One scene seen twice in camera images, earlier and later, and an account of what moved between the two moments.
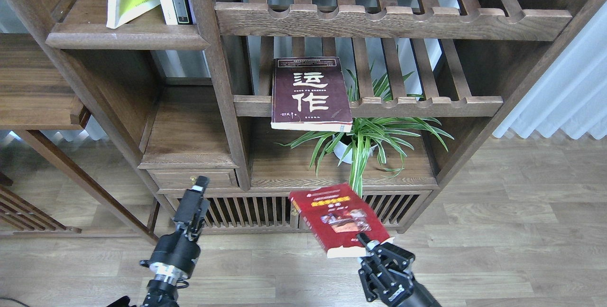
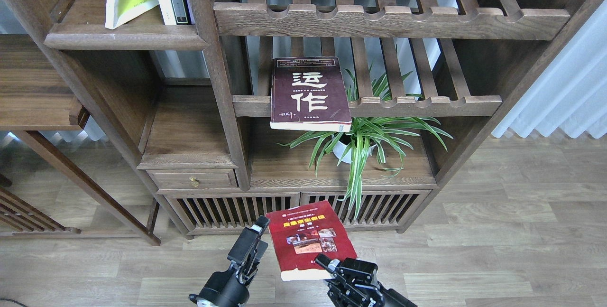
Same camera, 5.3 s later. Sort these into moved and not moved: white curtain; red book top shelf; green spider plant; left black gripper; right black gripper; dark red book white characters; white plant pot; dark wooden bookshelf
Moved: left black gripper; red book top shelf; right black gripper
Not moved: dark red book white characters; dark wooden bookshelf; white curtain; green spider plant; white plant pot
